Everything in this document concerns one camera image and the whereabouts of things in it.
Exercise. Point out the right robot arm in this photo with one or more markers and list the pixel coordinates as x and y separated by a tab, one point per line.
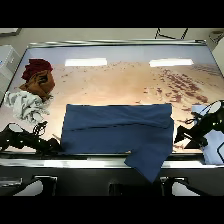
208	124

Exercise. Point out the white box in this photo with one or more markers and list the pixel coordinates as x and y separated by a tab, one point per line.
6	63

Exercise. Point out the brown garment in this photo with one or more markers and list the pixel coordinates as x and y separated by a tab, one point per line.
40	86

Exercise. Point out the silver frame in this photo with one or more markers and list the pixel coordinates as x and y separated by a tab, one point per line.
100	162

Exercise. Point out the dark red garment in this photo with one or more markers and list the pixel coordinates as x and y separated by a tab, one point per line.
36	66

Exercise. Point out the white patterned garment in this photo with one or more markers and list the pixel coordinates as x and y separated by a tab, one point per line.
25	106

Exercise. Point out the light blue garment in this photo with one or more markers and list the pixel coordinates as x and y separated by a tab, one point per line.
213	146

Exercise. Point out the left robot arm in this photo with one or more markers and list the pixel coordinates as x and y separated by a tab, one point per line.
20	139

